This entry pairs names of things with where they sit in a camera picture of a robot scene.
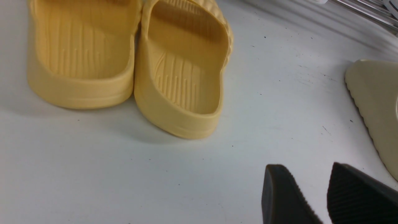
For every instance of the left olive foam slipper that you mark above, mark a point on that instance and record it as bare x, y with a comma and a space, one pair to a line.
374, 87

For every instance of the left yellow rubber slipper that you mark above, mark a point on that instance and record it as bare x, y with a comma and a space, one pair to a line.
81, 53

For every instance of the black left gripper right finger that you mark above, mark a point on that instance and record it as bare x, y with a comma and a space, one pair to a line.
354, 197

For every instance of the stainless steel shoe rack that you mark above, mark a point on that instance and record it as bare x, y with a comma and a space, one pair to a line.
381, 12

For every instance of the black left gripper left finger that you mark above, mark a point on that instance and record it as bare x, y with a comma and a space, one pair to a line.
282, 201

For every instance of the yellow rubber slipper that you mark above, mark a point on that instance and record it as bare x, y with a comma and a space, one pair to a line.
81, 53
183, 50

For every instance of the right yellow rubber slipper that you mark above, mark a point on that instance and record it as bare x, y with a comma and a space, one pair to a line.
183, 50

